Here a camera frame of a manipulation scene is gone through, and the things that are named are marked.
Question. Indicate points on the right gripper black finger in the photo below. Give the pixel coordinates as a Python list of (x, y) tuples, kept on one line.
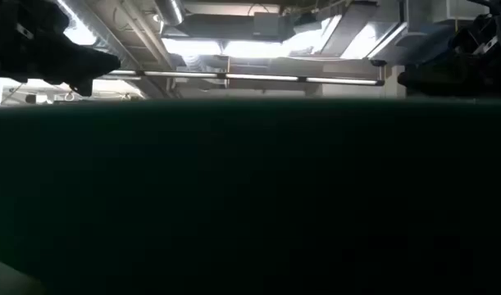
[(422, 80)]

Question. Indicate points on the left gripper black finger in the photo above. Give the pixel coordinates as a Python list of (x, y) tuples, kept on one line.
[(94, 65)]

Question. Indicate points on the dark green plastic plate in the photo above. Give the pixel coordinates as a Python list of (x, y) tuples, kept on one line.
[(250, 184)]

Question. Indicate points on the black ceiling spotlight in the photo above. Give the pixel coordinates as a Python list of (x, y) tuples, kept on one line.
[(31, 98)]

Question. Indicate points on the grey ventilation unit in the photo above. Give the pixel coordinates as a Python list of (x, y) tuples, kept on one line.
[(233, 26)]

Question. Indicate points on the long ceiling light bar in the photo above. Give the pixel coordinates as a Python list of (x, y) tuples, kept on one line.
[(258, 77)]

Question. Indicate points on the ribbed silver air duct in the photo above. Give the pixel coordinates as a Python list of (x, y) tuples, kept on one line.
[(98, 28)]

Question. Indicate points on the rectangular metal duct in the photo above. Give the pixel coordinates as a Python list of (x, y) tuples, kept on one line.
[(348, 28)]

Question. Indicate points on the round silver air duct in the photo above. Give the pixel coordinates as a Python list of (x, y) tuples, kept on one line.
[(170, 12)]

